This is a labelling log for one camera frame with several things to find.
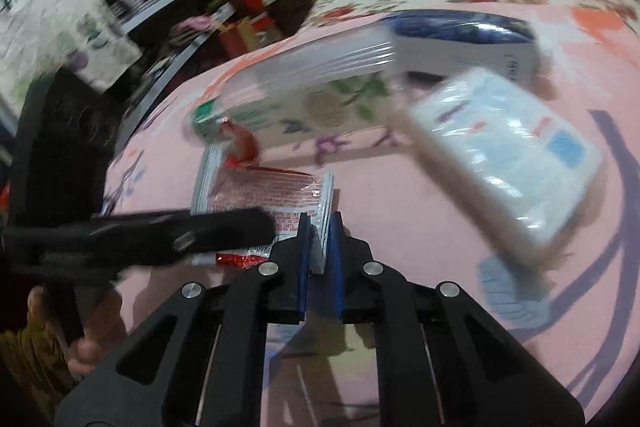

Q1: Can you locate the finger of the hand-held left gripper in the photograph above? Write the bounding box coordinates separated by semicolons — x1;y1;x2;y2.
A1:
0;208;277;269

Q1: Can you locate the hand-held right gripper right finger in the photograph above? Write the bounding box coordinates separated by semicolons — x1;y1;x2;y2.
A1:
326;211;586;427

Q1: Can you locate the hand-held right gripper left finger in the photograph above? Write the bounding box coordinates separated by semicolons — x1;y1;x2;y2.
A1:
54;213;313;427

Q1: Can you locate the red and silver sachet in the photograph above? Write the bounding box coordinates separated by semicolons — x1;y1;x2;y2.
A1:
190;117;337;270

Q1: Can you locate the clear plastic bottle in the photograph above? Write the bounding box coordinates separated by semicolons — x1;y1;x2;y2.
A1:
190;29;401;145

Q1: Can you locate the white tissue packet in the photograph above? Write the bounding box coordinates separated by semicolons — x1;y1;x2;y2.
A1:
402;67;606;268

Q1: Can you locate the blue and white box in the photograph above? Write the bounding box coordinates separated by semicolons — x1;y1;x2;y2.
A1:
385;9;543;88

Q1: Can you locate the person's left hand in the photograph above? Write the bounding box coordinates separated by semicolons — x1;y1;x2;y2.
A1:
27;277;127;380

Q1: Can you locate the pink printed tablecloth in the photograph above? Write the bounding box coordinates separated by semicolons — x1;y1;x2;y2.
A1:
97;2;640;427

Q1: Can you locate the white printed cloth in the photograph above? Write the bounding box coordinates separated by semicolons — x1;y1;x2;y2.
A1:
0;0;143;108

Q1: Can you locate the pink cloth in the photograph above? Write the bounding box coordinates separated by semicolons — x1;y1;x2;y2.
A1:
170;16;213;42

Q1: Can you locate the brown paper bag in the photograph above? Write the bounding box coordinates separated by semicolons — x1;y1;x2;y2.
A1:
217;19;261;60

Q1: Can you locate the dark wooden nightstand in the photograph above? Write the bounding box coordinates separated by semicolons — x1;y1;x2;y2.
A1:
270;0;313;38

